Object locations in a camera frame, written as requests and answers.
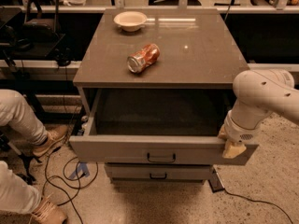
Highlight tan shoe upper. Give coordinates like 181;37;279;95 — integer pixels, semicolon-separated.
33;125;67;157

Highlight tan shoe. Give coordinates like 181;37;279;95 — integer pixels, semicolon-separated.
31;197;68;224
33;125;67;157

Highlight grey bottom drawer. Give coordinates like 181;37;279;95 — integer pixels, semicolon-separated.
105;163;212;180

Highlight black bag with handles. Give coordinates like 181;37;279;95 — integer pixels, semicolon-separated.
22;0;59;43

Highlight person leg white trousers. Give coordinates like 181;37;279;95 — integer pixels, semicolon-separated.
0;161;41;214
0;90;48;146

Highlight grey drawer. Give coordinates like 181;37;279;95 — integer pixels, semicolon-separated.
70;89;258;165
105;163;212;180

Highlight black cable on floor right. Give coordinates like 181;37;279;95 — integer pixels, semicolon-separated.
223;189;294;224

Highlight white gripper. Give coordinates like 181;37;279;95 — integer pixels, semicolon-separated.
218;111;262;159

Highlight black cable on floor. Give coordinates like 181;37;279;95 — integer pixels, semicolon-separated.
223;189;294;224
41;146;100;224

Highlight crushed red soda can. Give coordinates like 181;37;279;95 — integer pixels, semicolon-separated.
127;44;160;74

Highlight black floor power box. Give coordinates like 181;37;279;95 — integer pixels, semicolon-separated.
208;170;225;193

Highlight black cable on floor left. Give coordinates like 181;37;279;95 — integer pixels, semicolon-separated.
41;146;100;224

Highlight white bowl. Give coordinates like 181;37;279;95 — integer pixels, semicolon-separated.
114;11;148;32

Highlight grey top drawer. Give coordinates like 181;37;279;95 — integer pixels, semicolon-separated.
70;89;258;165

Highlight tan shoe lower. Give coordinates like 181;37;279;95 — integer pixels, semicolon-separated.
31;197;68;224

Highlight person leg white trousers lower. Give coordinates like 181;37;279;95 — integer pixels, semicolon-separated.
0;161;41;214

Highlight grey drawer cabinet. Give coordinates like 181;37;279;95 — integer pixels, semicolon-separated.
72;8;259;185

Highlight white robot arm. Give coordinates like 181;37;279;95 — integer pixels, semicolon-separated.
218;69;299;159

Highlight person leg white trousers upper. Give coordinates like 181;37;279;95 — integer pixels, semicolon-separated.
0;90;48;146

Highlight blue tape on floor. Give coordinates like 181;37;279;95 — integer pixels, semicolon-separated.
69;162;90;180

